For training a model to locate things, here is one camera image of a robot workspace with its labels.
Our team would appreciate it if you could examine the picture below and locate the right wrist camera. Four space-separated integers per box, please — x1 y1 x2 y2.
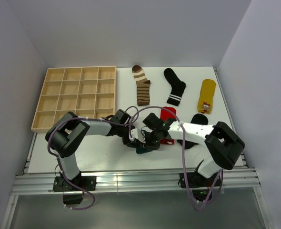
129 128 145 143

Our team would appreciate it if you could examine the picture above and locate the yellow sock with cartoon face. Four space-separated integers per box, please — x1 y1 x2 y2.
197 79 216 114

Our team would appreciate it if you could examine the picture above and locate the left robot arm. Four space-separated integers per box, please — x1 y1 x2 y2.
45 109 136 190

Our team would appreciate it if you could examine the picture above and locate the dark teal sock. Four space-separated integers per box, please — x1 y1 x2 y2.
136 143 154 154

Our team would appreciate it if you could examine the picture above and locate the red sock with white bear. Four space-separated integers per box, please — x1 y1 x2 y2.
160 106 176 145

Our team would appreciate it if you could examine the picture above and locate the aluminium mounting rail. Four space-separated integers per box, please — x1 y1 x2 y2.
10 167 261 196

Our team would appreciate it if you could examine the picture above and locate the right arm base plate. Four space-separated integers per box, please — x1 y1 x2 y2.
178 172 218 188

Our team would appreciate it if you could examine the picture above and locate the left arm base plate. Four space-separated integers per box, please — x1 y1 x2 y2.
52 176 97 192

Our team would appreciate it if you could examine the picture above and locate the plain black sock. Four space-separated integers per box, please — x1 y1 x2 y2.
184 114 209 150

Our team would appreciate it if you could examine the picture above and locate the brown striped sock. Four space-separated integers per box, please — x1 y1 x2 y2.
131 65 151 106

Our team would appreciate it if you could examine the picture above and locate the wooden compartment tray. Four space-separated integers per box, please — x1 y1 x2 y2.
31 66 116 133

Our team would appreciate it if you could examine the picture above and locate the black sock with white stripes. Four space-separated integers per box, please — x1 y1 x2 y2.
163 68 186 106

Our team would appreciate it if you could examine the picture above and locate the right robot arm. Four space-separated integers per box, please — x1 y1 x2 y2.
143 113 245 186

